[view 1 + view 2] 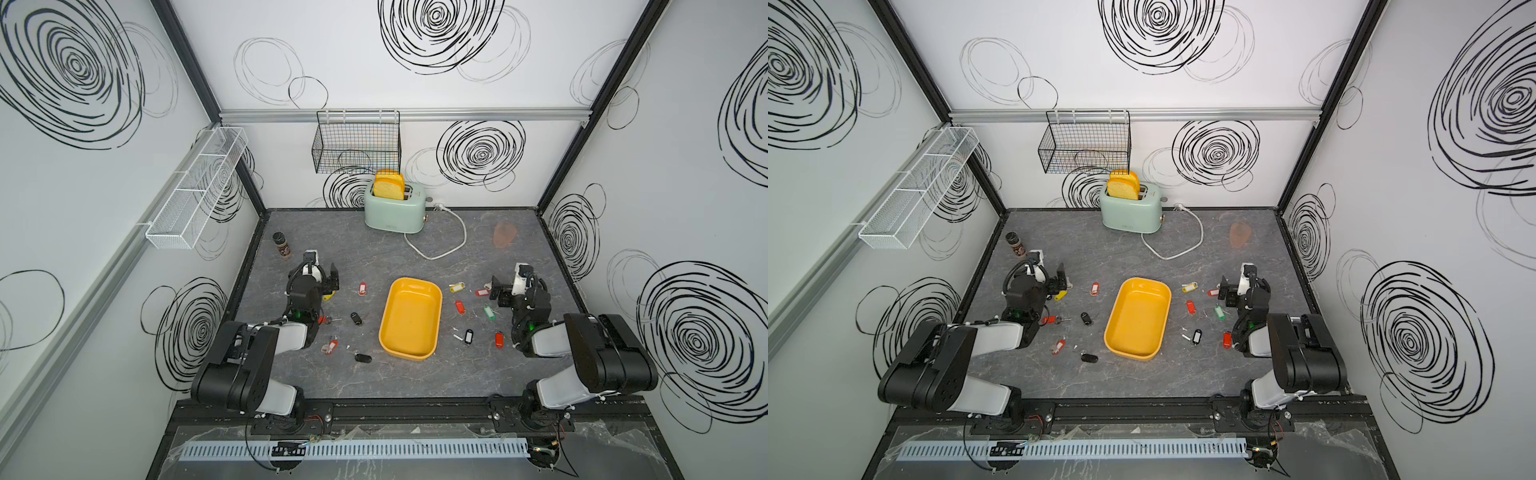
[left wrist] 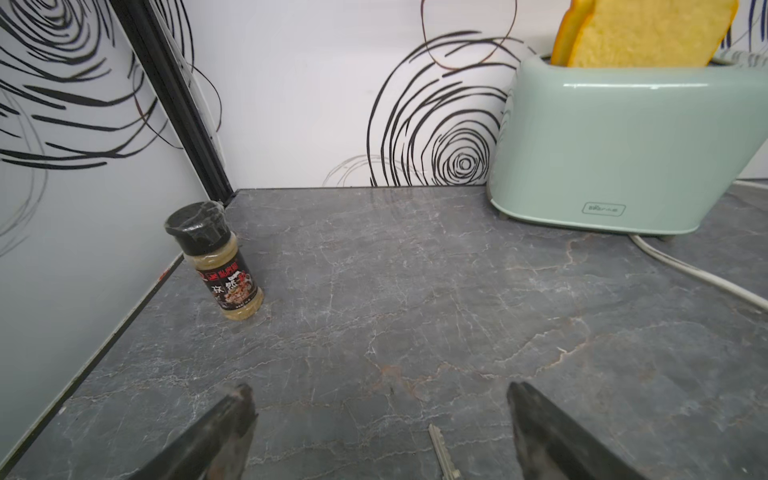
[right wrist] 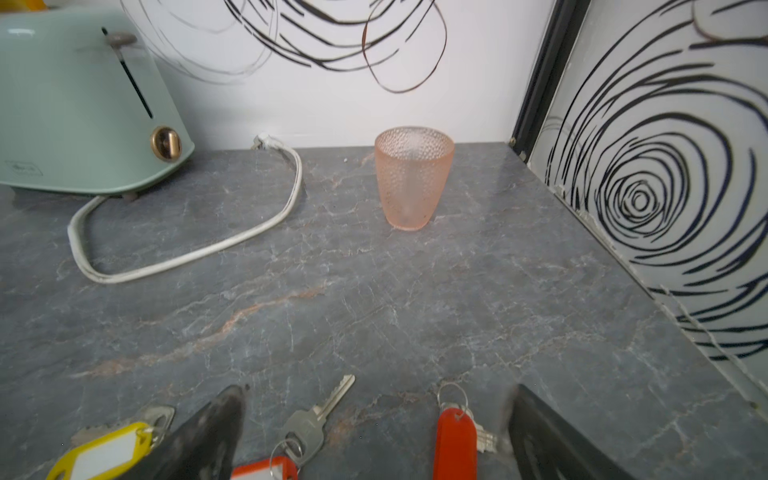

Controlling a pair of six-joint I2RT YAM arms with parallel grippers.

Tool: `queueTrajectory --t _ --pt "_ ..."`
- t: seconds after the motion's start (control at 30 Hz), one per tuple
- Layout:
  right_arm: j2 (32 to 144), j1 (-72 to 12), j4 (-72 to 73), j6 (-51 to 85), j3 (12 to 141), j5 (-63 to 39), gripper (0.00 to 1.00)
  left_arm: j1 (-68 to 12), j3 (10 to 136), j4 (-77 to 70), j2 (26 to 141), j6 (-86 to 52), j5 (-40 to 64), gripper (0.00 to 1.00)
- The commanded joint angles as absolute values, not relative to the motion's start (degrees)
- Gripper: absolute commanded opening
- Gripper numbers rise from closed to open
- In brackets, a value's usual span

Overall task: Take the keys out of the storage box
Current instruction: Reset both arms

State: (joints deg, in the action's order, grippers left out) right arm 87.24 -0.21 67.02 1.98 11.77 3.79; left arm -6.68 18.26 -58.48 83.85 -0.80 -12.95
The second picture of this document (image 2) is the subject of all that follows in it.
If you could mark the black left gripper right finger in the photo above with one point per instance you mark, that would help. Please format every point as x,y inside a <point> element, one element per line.
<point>550,444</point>

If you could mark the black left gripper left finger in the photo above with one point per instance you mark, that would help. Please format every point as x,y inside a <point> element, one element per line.
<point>216,446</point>

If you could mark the silver key on table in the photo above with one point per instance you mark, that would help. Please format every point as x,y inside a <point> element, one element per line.
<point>448,469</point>

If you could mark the spice bottle black cap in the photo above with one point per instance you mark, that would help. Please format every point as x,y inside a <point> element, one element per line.
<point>211,247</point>

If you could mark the mint green toaster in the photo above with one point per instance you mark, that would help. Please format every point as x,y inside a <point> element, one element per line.
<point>630,150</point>

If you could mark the yellow toast slice front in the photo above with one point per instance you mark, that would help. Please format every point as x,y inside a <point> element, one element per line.
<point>652,34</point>

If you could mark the orange toast slice back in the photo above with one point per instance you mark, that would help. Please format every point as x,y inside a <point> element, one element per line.
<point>570,26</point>

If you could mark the black corner frame post left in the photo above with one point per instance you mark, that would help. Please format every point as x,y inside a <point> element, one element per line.
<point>148,40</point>

